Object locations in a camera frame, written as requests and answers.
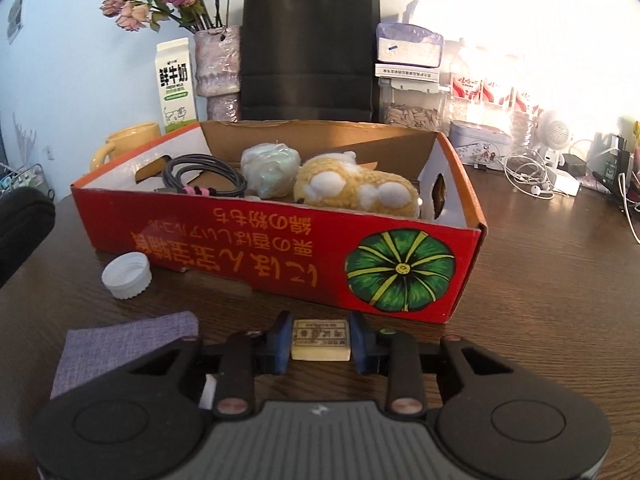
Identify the oval printed tin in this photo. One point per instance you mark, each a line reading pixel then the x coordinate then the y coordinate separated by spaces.
pixel 480 142

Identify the purple textured vase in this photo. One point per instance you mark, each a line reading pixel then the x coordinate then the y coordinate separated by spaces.
pixel 217 70

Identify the purple grey cloth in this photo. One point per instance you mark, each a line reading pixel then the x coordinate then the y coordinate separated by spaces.
pixel 115 355

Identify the white plastic bottle cap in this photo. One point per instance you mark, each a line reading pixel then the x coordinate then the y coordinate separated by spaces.
pixel 125 277

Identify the purple tissue pack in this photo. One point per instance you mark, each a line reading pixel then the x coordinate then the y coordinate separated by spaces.
pixel 407 50

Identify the black power adapter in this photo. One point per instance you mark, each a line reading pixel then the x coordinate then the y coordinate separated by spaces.
pixel 575 165

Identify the pack of water bottles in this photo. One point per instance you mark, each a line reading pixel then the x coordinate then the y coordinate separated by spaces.
pixel 475 90

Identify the white robot-shaped speaker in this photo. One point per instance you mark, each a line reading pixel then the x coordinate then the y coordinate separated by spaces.
pixel 552 132

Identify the dark green small bottle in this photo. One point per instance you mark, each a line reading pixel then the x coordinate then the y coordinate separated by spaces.
pixel 617 165

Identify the dark navy zip pouch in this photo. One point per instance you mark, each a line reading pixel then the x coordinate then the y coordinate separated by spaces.
pixel 25 230

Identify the pearly white ball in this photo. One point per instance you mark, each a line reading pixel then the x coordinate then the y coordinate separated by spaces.
pixel 270 170

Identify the white milk carton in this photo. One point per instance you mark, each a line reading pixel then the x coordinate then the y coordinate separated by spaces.
pixel 175 85

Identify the wall picture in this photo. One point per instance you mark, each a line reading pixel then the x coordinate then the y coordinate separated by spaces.
pixel 16 17

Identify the red cardboard box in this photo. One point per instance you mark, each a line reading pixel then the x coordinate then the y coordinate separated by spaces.
pixel 250 250

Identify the beige eraser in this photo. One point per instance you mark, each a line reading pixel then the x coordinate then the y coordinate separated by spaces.
pixel 320 340

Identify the clear container of seeds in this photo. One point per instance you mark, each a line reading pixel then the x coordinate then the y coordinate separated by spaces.
pixel 410 115

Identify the white flat box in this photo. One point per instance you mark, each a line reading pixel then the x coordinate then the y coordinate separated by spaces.
pixel 405 72

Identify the white and yellow plush toy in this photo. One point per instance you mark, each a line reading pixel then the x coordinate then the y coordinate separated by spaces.
pixel 340 185

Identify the black paper bag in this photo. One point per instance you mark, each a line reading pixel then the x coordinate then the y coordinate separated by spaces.
pixel 305 45

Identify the yellow mug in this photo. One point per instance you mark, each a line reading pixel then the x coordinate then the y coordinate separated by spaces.
pixel 130 140

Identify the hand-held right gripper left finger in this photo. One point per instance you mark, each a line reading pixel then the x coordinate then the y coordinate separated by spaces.
pixel 282 345

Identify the white charger block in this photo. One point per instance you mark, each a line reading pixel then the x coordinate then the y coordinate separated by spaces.
pixel 562 182

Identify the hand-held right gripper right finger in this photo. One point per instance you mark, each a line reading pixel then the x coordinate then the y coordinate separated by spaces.
pixel 356 345

